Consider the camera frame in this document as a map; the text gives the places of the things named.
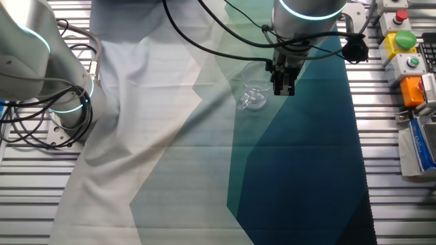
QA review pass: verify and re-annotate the silver ribbed camera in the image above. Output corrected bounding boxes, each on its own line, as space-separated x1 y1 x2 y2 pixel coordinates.
420 72 436 110

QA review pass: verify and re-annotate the grey switch box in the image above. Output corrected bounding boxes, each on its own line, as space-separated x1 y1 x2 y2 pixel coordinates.
375 0 409 16

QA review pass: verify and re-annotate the black keyboard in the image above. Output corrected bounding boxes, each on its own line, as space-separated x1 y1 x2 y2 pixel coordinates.
418 32 436 74

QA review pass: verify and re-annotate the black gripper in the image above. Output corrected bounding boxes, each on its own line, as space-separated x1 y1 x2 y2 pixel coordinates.
265 54 307 97

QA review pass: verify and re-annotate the silver camera bracket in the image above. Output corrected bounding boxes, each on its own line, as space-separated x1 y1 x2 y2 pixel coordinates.
341 2 371 39

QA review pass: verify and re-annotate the grey box small green button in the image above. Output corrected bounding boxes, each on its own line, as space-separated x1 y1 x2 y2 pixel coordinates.
384 52 428 88

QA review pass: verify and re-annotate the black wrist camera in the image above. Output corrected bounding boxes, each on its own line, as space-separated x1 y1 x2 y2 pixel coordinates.
341 33 370 65

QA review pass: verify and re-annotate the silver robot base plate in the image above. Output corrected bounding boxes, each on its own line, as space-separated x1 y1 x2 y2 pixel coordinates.
43 111 87 151

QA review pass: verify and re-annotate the clear plastic cup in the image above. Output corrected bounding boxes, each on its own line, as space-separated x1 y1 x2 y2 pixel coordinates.
236 61 273 112

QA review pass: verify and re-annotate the grey braided hose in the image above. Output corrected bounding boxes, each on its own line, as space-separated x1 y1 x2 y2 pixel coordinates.
56 19 104 86

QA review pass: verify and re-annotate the orange tool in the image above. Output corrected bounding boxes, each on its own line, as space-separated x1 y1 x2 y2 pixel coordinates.
399 75 426 108

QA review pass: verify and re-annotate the blue green white cloth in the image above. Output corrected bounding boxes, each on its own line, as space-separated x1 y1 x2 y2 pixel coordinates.
48 0 378 245

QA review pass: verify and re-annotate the small metal bracket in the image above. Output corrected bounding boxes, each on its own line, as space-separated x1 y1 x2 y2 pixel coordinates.
394 103 425 125

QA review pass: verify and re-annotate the black cable loop bundle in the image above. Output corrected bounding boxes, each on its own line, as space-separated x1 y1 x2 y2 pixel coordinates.
0 84 94 150

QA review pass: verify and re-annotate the grey box red button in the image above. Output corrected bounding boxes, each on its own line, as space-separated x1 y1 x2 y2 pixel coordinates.
378 9 412 37

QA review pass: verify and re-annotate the thick black gripper cable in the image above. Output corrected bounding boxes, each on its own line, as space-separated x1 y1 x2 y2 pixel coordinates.
161 0 274 64

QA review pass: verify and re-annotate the yellow box green button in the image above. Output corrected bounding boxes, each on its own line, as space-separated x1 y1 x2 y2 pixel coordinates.
378 30 418 67

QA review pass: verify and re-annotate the black camera cable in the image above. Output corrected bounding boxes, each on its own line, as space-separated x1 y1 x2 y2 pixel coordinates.
198 0 358 49

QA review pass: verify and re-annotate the blue grey box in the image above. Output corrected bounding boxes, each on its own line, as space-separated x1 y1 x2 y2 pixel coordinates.
407 114 436 174

